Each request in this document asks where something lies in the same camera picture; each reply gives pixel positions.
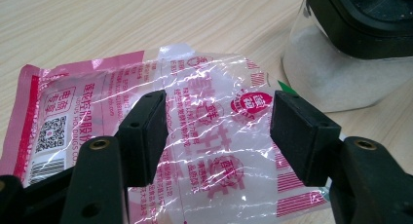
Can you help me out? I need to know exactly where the clear jar with black lid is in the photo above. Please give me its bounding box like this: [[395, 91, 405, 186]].
[[281, 0, 413, 114]]

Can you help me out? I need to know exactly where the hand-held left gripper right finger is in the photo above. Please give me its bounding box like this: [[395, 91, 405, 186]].
[[269, 90, 342, 188]]

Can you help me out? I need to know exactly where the red and clear plastic packet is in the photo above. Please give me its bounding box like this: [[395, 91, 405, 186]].
[[0, 43, 329, 224]]

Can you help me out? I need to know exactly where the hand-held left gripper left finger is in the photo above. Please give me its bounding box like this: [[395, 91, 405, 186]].
[[115, 90, 169, 188]]

